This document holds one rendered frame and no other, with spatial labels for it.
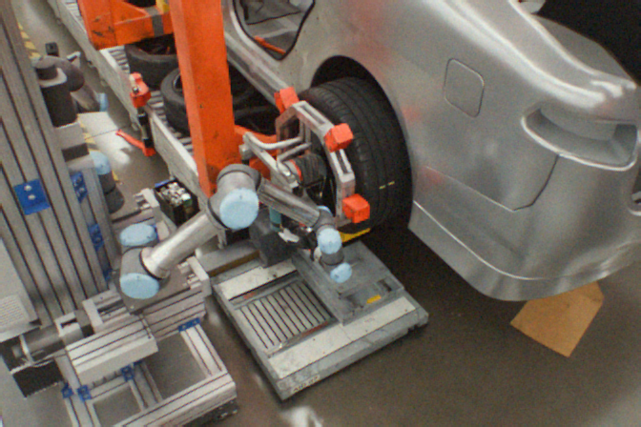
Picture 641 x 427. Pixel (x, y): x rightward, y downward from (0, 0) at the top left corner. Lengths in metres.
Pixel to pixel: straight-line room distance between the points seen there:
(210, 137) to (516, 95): 1.45
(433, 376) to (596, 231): 1.23
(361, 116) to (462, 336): 1.28
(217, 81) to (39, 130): 0.93
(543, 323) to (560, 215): 1.39
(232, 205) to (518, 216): 0.89
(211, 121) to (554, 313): 1.95
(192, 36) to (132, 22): 2.07
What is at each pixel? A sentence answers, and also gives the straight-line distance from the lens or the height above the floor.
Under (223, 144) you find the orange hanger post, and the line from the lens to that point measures 2.83.
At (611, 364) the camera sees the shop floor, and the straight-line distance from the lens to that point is 3.26.
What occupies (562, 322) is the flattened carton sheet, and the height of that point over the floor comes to 0.01.
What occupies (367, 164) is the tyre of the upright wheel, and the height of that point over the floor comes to 1.02.
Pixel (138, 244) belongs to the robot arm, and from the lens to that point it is 2.07.
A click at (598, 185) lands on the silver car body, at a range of 1.91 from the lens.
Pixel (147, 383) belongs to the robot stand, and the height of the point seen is 0.22.
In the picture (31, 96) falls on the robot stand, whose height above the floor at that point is 1.54.
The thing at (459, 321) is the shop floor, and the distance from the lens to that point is 3.18.
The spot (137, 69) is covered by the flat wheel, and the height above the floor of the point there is 0.41.
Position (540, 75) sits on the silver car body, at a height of 1.62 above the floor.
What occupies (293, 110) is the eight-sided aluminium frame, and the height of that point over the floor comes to 1.10.
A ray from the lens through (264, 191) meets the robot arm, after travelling 1.98.
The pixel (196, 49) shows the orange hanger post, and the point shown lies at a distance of 2.57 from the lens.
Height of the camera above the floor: 2.41
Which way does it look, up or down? 41 degrees down
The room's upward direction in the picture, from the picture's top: straight up
